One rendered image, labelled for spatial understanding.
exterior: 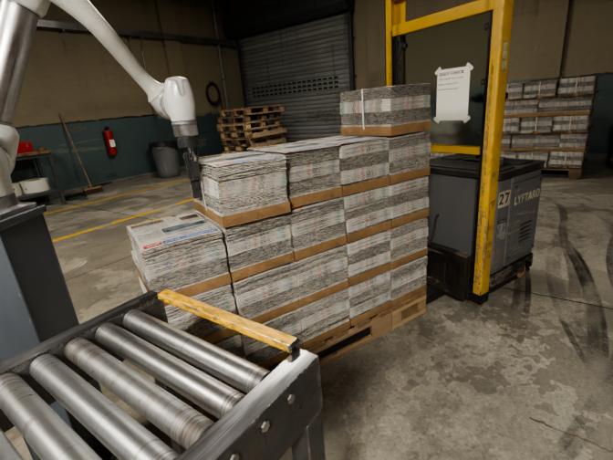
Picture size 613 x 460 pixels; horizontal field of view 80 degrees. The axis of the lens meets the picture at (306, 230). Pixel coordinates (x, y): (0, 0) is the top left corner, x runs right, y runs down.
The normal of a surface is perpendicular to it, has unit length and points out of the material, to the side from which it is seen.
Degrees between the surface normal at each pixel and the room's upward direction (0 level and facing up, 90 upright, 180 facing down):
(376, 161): 90
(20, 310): 90
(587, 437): 0
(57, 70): 90
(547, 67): 90
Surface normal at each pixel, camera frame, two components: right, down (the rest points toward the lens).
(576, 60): -0.58, 0.31
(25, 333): 0.00, 0.33
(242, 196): 0.53, 0.24
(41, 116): 0.81, 0.13
